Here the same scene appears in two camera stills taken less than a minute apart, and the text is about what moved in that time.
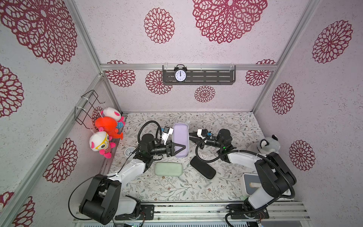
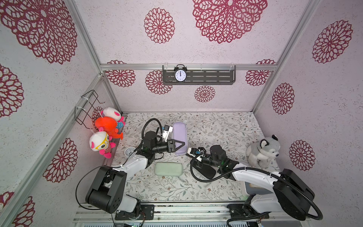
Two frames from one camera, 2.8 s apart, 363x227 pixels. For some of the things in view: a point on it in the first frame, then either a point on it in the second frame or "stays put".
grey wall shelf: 202,75 stays put
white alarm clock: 128,150 stays put
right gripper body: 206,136 to 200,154
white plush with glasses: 100,141 stays put
